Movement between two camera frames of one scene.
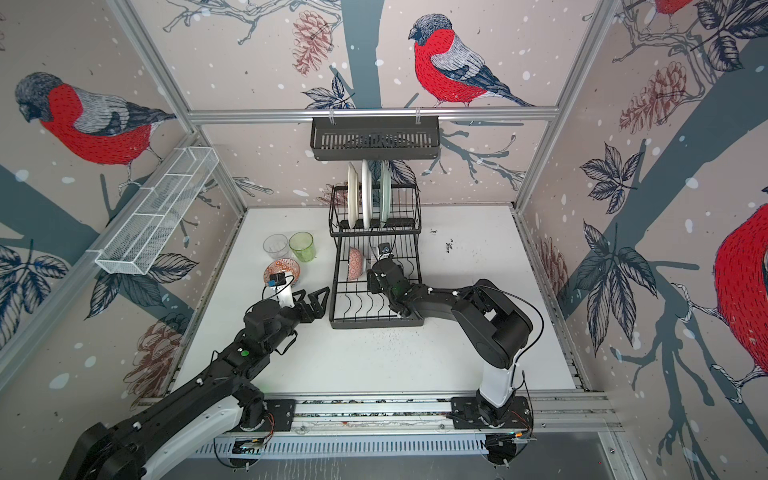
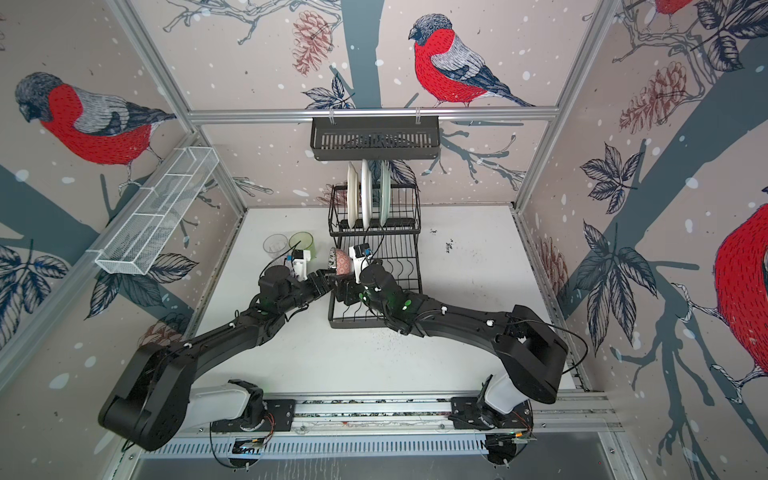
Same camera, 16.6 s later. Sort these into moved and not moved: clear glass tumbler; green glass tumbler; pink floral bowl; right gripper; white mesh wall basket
Moved: right gripper; pink floral bowl
Not moved: white mesh wall basket; green glass tumbler; clear glass tumbler
